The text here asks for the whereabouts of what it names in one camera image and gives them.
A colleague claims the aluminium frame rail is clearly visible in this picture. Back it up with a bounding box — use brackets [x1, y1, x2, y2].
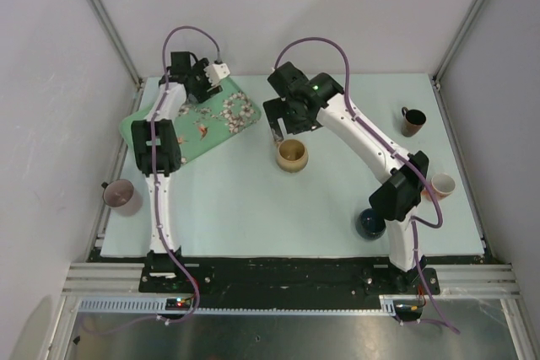
[63, 263, 143, 294]

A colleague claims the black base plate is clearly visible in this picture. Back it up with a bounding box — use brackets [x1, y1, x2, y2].
[86, 255, 442, 310]

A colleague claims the pink ribbed mug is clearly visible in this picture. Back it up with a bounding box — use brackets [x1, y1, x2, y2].
[101, 179, 143, 217]

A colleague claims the green floral tray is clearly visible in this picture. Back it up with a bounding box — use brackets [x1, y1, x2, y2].
[119, 77, 261, 164]

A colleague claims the beige mug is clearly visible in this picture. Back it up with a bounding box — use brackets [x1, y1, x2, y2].
[276, 139, 309, 173]

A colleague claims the blue mug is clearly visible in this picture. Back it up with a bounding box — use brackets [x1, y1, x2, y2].
[354, 208, 386, 240]

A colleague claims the orange cup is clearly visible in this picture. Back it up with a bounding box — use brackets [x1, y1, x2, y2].
[428, 173, 456, 201]

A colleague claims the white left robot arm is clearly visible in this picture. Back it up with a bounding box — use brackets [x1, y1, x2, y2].
[131, 51, 221, 292]

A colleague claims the white slotted cable duct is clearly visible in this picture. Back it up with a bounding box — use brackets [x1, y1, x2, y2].
[78, 297, 396, 316]

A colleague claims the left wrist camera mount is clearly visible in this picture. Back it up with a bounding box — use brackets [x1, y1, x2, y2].
[204, 62, 230, 86]

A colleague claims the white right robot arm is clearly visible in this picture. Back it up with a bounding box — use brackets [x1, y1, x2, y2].
[263, 62, 429, 293]

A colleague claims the brown mug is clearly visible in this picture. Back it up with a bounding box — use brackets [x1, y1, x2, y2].
[401, 106, 427, 137]

